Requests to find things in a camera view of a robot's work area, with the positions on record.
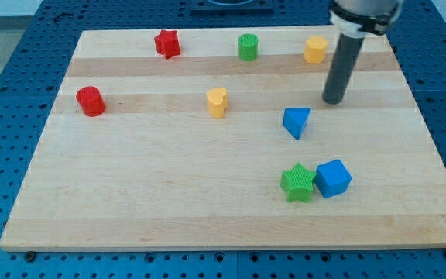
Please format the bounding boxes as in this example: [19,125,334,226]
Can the blue triangle block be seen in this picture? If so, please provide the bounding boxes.
[282,108,311,140]

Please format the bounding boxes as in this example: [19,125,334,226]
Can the green star block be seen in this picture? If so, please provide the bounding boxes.
[280,163,317,202]

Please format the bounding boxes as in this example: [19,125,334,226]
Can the red star block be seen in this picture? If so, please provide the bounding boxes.
[154,29,181,59]

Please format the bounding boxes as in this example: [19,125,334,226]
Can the light wooden board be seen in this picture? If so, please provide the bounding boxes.
[0,26,446,252]

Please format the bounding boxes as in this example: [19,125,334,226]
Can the yellow heart block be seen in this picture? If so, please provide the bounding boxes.
[206,87,228,119]

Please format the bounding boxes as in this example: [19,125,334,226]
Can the green cylinder block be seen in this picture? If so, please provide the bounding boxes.
[238,33,259,61]

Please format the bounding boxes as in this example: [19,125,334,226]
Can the blue cube block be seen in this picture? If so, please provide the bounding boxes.
[314,159,352,198]

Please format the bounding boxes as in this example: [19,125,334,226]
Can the yellow hexagon block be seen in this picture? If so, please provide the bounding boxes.
[303,36,328,64]

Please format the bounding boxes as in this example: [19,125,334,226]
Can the red cylinder block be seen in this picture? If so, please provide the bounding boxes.
[76,86,106,117]

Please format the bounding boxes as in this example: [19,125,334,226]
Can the dark blue base plate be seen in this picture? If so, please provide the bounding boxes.
[189,0,273,14]

